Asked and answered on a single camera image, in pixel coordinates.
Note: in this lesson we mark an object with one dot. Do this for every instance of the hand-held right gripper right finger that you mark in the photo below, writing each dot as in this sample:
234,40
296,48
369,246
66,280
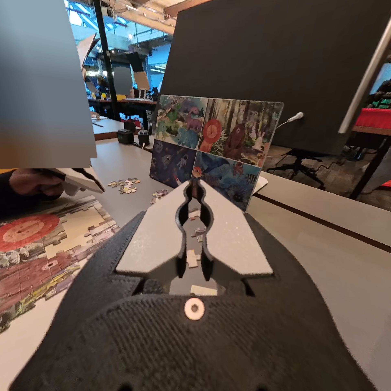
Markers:
235,244

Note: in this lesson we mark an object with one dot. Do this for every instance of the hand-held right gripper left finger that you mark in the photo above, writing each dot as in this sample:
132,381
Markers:
149,244

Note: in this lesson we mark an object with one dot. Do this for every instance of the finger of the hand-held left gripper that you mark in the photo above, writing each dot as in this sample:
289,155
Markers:
79,186
91,180

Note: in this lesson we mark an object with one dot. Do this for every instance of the green yellow puzzle piece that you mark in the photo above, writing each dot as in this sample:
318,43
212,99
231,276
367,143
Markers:
115,184

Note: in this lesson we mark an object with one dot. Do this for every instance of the white striped puzzle piece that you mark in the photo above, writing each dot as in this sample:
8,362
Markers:
194,259

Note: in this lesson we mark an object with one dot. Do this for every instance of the jigsaw puzzle board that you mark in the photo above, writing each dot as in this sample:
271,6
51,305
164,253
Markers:
27,229

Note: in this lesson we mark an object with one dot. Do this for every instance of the person's left forearm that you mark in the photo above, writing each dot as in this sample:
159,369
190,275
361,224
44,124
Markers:
6,195

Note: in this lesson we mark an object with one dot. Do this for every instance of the person's left hand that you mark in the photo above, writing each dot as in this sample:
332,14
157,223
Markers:
33,183

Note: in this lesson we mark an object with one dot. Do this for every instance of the scattered loose puzzle pieces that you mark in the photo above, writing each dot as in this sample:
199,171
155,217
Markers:
128,189

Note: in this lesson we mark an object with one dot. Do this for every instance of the black battery charger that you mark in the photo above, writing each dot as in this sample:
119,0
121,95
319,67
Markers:
125,136

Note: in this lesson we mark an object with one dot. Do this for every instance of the white stand base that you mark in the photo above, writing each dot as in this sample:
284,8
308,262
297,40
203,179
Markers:
261,184

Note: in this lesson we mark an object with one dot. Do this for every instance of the black office chair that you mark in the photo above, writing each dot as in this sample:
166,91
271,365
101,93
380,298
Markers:
301,166

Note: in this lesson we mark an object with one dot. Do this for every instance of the illustrated puzzle box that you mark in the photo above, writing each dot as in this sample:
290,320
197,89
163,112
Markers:
220,137

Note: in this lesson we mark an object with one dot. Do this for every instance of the black support pole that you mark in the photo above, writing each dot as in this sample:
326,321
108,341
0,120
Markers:
105,61

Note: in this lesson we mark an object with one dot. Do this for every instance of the red plastic object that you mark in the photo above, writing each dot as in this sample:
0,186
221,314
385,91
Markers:
386,184

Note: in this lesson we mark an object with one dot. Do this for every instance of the red cloth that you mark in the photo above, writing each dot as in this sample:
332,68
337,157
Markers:
374,117

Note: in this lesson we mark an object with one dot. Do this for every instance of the black partition panel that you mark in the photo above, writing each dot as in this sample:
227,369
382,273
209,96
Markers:
259,55

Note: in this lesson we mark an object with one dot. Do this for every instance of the silver metal bar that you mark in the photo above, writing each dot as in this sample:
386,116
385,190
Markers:
363,82

